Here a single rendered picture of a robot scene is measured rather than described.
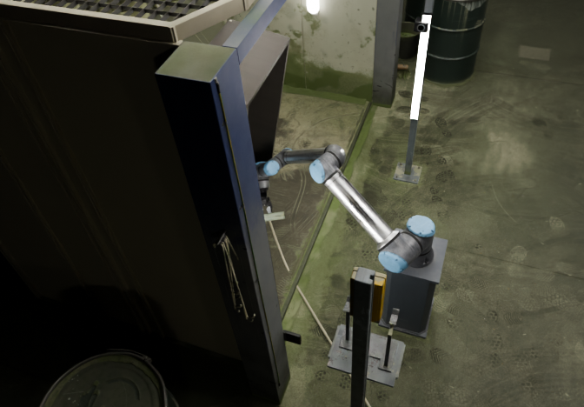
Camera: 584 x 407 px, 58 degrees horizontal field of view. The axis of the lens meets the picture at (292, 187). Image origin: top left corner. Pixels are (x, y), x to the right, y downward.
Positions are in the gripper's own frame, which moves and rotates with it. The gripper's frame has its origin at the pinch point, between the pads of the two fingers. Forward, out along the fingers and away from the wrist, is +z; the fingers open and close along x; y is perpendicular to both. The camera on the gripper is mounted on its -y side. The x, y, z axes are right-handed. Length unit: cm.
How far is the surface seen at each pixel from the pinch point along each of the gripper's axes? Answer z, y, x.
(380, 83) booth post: -109, 129, -109
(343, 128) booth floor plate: -72, 126, -71
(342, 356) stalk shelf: 67, -92, -33
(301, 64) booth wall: -138, 144, -42
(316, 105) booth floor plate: -99, 150, -51
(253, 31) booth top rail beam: -59, -179, -11
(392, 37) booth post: -137, 92, -116
